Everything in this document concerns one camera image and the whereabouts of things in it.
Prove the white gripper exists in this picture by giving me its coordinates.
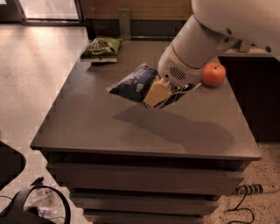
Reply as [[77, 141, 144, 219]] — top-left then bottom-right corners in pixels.
[[143, 44, 208, 108]]

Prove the blue chip bag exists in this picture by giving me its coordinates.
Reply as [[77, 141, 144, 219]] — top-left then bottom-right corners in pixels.
[[107, 64, 201, 109]]

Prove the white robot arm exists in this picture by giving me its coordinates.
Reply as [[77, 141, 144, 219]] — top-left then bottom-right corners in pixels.
[[143, 0, 280, 108]]

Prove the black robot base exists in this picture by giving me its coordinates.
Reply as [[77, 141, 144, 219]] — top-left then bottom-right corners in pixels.
[[0, 141, 26, 191]]

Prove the green jalapeno chip bag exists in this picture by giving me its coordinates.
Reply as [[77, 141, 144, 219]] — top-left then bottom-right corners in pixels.
[[80, 37, 123, 63]]

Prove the red apple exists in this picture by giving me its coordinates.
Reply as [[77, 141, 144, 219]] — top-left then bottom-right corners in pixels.
[[201, 62, 226, 88]]

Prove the grey drawer cabinet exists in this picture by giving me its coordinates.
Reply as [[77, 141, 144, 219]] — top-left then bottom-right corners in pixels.
[[31, 41, 261, 224]]

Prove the white power strip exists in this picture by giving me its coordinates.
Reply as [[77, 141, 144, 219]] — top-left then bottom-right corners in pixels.
[[233, 183, 280, 196]]

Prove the wooden wall counter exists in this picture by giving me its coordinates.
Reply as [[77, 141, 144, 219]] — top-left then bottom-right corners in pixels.
[[78, 0, 274, 58]]

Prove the grey metal wall bracket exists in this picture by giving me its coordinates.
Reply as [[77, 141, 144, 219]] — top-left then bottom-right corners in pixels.
[[118, 8, 131, 40], [236, 40, 252, 53]]

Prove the black power cable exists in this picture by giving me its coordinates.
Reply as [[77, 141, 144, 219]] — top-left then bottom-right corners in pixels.
[[227, 191, 256, 224]]

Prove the black curved cable hoop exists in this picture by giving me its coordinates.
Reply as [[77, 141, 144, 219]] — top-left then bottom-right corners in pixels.
[[0, 177, 71, 224]]

